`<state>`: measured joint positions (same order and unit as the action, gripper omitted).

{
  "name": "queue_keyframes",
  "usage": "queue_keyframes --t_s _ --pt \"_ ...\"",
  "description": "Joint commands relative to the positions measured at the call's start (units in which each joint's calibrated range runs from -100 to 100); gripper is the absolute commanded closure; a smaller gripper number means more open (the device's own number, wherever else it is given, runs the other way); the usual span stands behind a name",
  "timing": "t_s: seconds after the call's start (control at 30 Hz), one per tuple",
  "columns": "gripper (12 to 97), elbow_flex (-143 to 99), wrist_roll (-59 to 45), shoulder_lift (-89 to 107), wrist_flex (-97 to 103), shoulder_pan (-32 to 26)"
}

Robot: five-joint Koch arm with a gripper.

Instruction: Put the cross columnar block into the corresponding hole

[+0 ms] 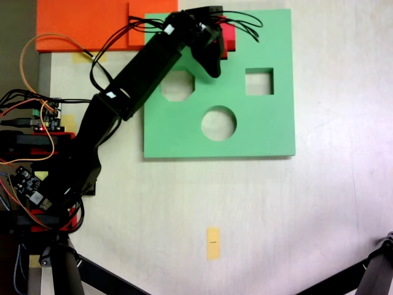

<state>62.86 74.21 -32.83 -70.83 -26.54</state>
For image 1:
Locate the circuit board with green terminal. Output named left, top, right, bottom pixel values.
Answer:
left=31, top=97, right=64, bottom=133

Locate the black curved moving gripper finger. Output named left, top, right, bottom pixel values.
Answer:
left=193, top=45, right=223, bottom=79

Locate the red cross columnar block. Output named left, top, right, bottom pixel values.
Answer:
left=218, top=23, right=238, bottom=61

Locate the yellow tape label with print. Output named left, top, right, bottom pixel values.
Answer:
left=206, top=226, right=222, bottom=261

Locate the black notched tripod leg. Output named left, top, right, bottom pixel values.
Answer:
left=356, top=232, right=393, bottom=295

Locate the blue white braided cable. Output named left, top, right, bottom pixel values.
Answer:
left=12, top=242, right=30, bottom=295

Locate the black USB cable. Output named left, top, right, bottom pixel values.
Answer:
left=0, top=117, right=42, bottom=127

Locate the thin black wire bundle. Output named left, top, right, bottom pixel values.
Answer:
left=90, top=10, right=264, bottom=93

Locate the dark circuit board with chips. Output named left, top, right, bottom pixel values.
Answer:
left=6, top=165, right=53, bottom=213

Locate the orange flat block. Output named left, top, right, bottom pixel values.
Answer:
left=36, top=0, right=179, bottom=53

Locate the thin orange wire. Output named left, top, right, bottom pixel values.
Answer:
left=0, top=33, right=95, bottom=168

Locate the black tripod brace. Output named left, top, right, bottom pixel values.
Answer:
left=294, top=259, right=369, bottom=295
left=75, top=253, right=153, bottom=295

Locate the green shape sorting board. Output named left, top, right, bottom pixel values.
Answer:
left=142, top=8, right=297, bottom=160

